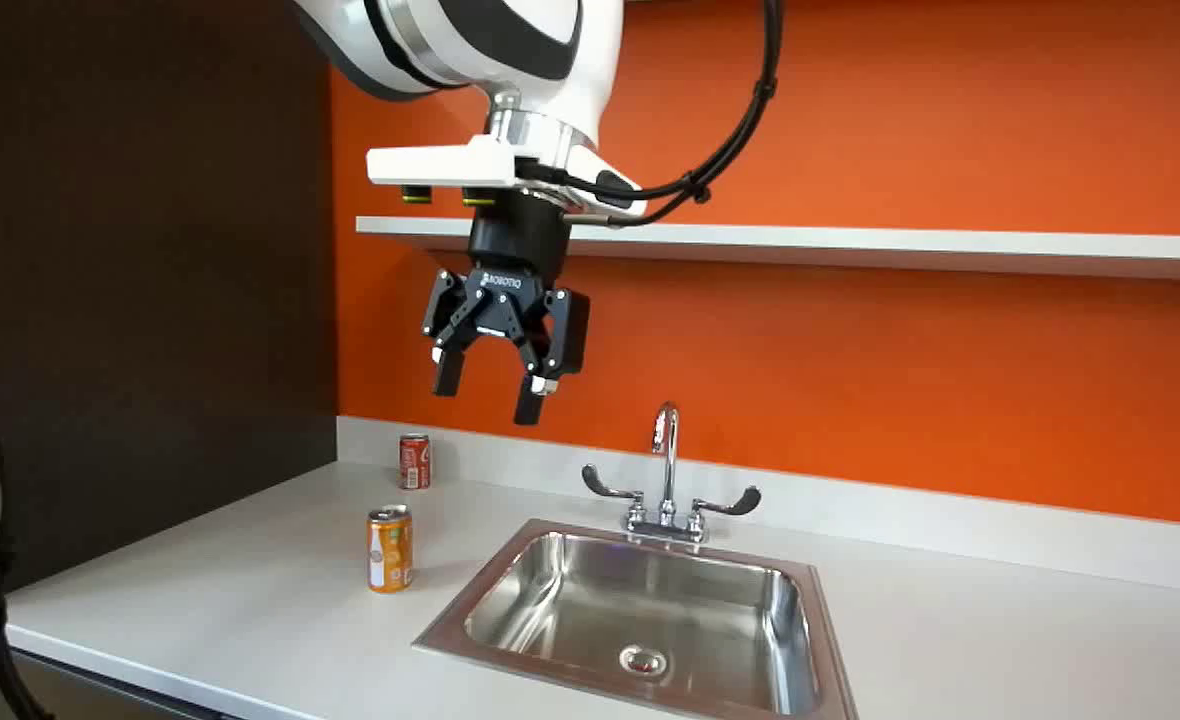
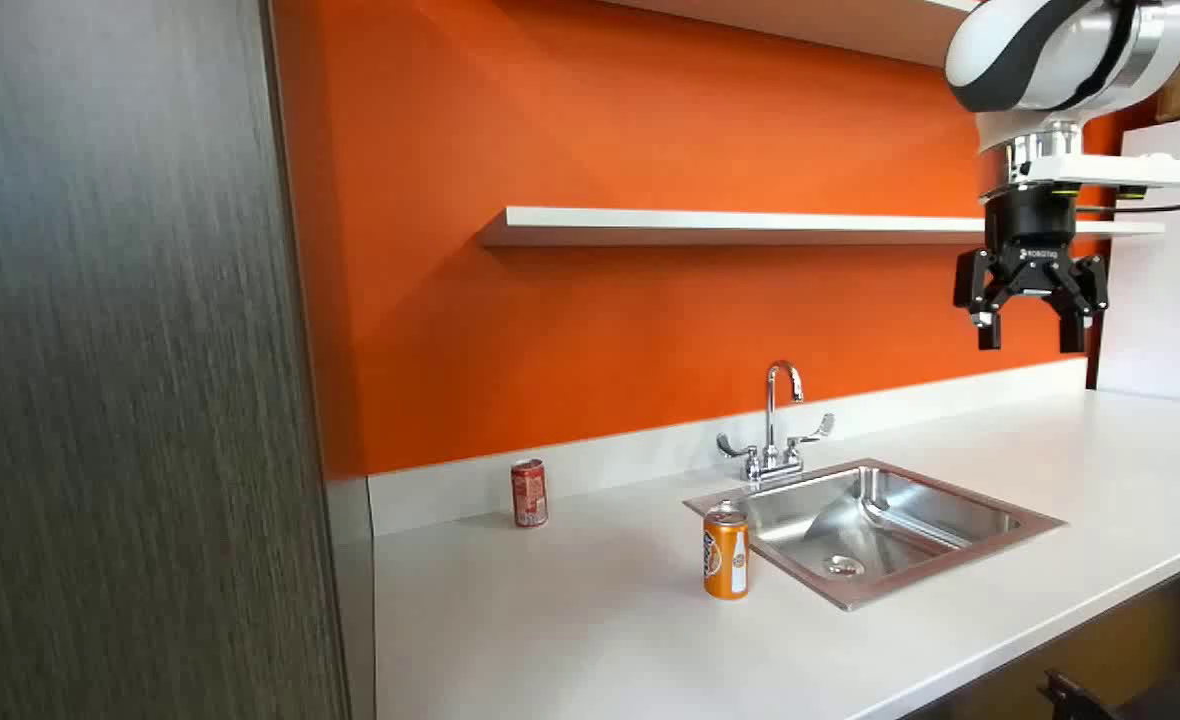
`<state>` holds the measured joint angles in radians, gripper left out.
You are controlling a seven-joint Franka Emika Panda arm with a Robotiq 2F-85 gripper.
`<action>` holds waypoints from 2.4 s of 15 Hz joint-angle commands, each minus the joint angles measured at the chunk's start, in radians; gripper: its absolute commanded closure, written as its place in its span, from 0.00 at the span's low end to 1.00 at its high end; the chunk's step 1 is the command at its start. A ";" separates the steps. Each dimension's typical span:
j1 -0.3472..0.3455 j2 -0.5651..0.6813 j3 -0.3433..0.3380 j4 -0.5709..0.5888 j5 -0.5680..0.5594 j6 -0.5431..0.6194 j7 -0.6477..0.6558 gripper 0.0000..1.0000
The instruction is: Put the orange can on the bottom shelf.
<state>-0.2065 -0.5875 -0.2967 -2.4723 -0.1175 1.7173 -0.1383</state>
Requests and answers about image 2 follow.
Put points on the dark wood cabinet panel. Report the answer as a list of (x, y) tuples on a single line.
[(163, 513)]

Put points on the red soda can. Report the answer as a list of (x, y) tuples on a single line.
[(528, 494)]

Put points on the white upper wall shelf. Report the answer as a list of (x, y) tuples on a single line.
[(899, 30)]

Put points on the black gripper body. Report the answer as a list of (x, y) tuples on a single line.
[(1025, 251)]

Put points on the chrome faucet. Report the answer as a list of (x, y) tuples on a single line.
[(777, 448)]

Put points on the stainless steel sink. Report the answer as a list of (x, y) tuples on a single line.
[(869, 528)]

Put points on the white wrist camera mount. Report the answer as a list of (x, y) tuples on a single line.
[(1056, 158)]

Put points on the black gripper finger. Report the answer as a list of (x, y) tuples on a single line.
[(978, 299), (1077, 299)]

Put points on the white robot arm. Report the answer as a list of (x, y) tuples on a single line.
[(1033, 74)]

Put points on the orange soda can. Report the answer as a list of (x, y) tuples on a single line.
[(724, 558)]

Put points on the white wall shelf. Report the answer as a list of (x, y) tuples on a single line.
[(899, 30), (528, 225)]

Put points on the white lower wall shelf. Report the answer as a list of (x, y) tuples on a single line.
[(528, 225)]

